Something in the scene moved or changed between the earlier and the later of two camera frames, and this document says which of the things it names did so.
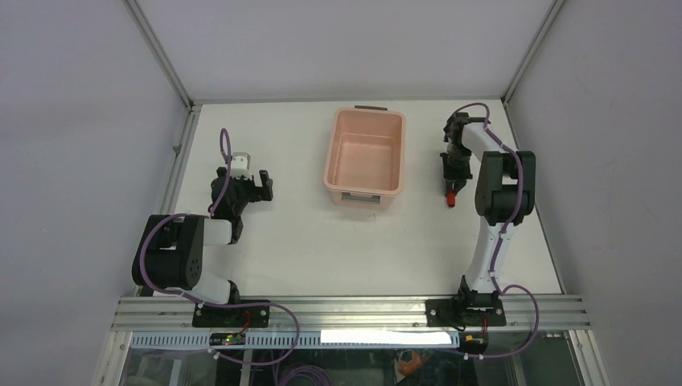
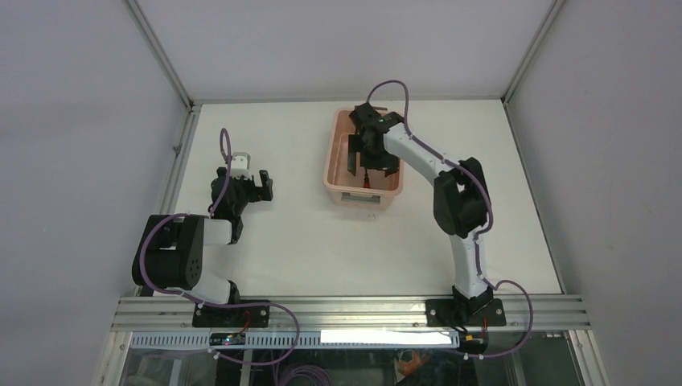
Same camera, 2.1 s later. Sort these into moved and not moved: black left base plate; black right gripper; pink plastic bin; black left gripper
Moved: black right gripper
Not moved: pink plastic bin; black left base plate; black left gripper
